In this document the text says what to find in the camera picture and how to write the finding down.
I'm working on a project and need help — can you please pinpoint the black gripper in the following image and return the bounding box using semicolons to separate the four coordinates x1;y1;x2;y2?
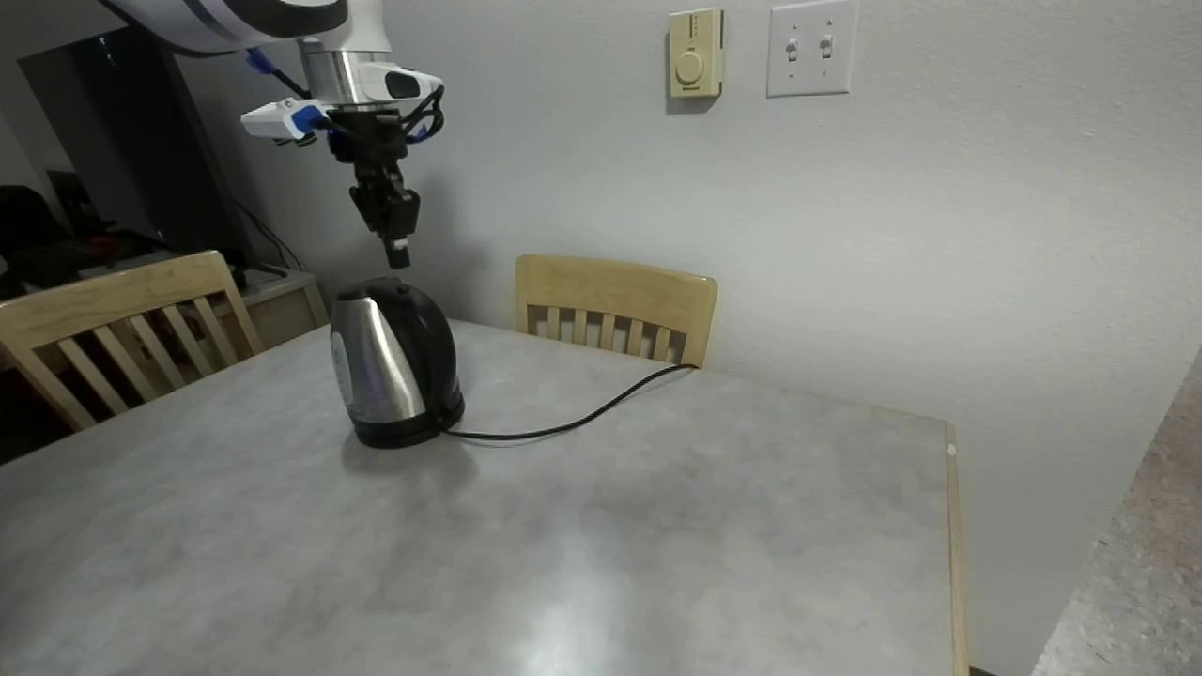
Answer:
332;109;422;271

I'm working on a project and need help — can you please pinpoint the steel and black electric kettle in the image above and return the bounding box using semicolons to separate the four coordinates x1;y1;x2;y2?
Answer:
332;279;464;446

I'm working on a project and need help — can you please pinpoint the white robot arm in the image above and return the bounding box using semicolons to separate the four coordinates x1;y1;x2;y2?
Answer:
100;0;444;271

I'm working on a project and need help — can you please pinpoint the wooden chair behind table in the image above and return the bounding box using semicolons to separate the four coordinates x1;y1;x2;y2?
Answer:
513;254;716;370

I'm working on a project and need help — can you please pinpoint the dark cabinet in background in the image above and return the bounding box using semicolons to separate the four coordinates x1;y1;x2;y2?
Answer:
19;28;246;266

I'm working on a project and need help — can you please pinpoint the wooden chair at left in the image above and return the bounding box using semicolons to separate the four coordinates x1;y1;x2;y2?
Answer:
0;253;263;433

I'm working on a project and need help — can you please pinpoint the grey speckled countertop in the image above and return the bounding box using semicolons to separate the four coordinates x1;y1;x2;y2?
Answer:
1031;357;1202;676

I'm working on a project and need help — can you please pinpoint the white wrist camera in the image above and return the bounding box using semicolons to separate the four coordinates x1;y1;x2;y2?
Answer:
241;99;327;144

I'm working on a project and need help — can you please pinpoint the black kettle power cord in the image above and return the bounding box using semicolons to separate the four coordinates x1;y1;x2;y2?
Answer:
445;362;702;443

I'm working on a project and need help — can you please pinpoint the beige wall dimmer switch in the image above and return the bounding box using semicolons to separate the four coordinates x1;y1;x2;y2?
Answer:
668;7;723;102

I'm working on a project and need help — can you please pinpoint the white double light switch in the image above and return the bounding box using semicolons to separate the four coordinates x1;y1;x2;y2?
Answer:
767;0;859;99

